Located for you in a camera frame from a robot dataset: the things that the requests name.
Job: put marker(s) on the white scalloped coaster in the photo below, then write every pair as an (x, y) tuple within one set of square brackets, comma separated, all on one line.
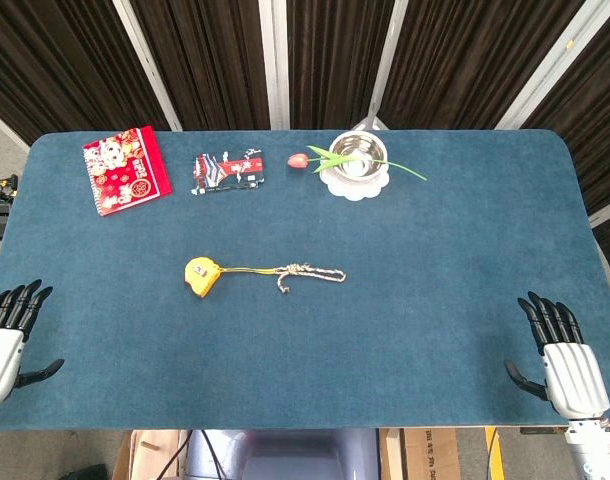
[(355, 190)]

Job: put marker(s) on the yellow tape measure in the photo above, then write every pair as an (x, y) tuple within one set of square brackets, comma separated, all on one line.
[(201, 277)]

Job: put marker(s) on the white metal frame post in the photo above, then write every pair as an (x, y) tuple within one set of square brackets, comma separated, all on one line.
[(275, 65), (384, 65), (147, 67), (555, 65)]

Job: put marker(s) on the red spiral notebook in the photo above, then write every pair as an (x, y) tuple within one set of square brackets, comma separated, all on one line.
[(125, 170)]

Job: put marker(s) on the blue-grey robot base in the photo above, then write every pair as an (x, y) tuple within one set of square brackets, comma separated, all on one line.
[(295, 455)]

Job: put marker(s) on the stainless steel bowl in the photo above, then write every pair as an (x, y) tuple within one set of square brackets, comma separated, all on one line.
[(357, 150)]

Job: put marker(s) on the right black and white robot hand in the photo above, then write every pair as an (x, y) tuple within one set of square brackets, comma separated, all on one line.
[(575, 375)]

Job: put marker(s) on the red tulip with green stem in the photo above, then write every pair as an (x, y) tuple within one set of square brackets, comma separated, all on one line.
[(297, 160)]

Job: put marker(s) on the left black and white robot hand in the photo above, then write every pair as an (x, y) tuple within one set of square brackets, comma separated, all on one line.
[(2, 350)]

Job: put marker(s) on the dark brown curtain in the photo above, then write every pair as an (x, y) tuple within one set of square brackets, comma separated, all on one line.
[(215, 60)]

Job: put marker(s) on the brown cardboard box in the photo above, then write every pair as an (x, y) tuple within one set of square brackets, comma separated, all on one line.
[(432, 455)]

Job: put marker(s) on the blue felt table mat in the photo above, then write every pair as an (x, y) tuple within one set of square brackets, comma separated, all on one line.
[(305, 350)]

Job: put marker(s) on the light wooden board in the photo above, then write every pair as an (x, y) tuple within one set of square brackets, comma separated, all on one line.
[(150, 452)]

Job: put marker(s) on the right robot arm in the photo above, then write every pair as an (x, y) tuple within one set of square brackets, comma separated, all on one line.
[(592, 450)]

